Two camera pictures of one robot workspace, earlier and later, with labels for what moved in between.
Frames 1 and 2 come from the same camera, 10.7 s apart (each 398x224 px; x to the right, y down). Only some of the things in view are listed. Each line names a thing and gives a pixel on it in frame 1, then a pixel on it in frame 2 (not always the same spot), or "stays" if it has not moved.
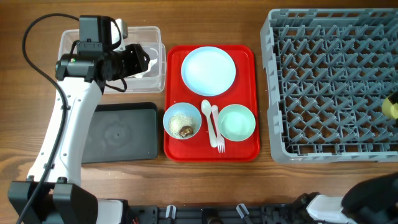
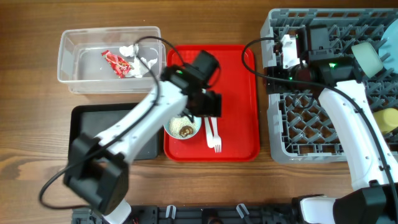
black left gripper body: (129, 61) to (206, 105)
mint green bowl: (236, 122) to (368, 58)
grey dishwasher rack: (328, 73) stays
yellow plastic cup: (389, 109) to (387, 119)
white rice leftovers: (178, 121) stays
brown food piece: (186, 130) stays
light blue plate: (208, 71) to (391, 46)
